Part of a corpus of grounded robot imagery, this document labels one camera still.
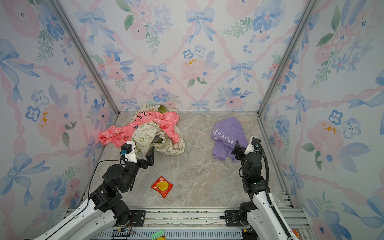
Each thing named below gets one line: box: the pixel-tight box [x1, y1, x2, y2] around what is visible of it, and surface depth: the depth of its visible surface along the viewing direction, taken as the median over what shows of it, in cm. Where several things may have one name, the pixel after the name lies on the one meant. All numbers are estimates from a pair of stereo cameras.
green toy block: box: [151, 229, 165, 240], surface depth 70 cm
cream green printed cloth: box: [131, 121, 185, 157], surface depth 94 cm
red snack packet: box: [151, 176, 174, 199], surface depth 85 cm
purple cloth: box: [211, 117, 249, 162], surface depth 102 cm
